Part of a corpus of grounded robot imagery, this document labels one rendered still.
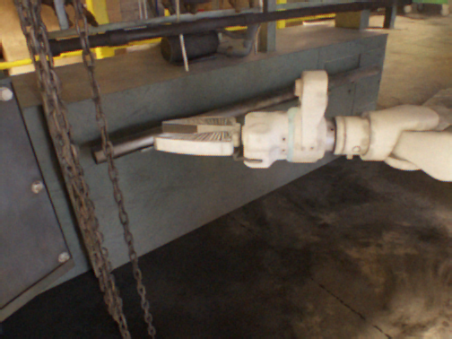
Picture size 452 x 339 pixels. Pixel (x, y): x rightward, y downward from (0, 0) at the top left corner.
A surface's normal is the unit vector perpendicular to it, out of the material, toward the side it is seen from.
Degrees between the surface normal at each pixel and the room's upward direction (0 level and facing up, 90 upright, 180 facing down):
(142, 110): 90
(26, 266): 90
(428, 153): 87
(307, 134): 59
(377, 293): 0
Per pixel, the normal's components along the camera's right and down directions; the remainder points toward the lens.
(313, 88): -0.07, 0.50
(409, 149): -0.87, 0.27
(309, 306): -0.04, -0.87
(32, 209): 0.84, 0.25
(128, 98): 0.61, 0.38
